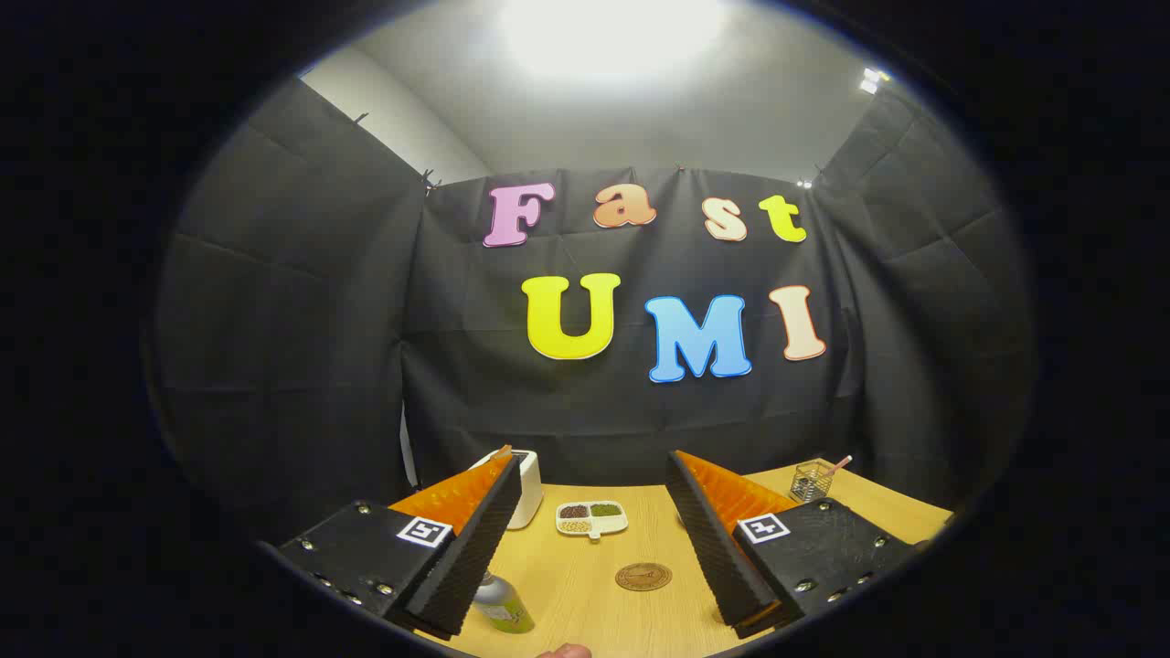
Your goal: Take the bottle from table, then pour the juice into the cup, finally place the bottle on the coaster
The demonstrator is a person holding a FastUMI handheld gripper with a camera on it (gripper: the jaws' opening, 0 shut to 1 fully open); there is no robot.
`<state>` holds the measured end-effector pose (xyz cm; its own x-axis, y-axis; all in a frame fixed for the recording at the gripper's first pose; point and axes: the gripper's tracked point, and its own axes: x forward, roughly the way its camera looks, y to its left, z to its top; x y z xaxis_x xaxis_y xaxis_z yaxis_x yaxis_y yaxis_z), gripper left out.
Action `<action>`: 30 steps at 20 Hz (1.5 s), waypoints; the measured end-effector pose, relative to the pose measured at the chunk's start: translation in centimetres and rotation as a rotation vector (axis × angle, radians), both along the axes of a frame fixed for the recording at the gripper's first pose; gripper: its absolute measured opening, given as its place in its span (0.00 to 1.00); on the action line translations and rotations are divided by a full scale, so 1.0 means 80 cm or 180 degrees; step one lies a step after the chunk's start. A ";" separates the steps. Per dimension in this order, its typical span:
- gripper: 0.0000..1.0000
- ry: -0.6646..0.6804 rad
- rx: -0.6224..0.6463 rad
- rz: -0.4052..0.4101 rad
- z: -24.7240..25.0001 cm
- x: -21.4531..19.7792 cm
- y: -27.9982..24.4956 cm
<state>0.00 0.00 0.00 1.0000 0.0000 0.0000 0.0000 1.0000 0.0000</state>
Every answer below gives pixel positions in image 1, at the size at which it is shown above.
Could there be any round cork coaster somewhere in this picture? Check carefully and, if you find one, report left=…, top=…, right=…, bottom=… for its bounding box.
left=614, top=562, right=674, bottom=592

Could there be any white toaster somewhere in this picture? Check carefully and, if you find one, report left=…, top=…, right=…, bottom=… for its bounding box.
left=468, top=450, right=544, bottom=531

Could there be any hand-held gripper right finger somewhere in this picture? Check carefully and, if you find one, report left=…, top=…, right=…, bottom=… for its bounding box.
left=665, top=450, right=920, bottom=641

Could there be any wooden table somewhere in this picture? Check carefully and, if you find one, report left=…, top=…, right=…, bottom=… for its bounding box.
left=388, top=459, right=953, bottom=658

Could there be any silver green juice bottle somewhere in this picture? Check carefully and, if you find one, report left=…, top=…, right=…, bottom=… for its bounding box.
left=473, top=572, right=537, bottom=635

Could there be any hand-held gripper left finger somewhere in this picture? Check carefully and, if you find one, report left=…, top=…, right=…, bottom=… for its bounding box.
left=277, top=446, right=524, bottom=641

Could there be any wire mesh holder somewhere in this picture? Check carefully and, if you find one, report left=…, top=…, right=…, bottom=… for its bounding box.
left=790, top=461, right=837, bottom=504

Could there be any white divided dish with beans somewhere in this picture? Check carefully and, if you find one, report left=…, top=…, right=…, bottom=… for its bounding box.
left=556, top=500, right=629, bottom=540

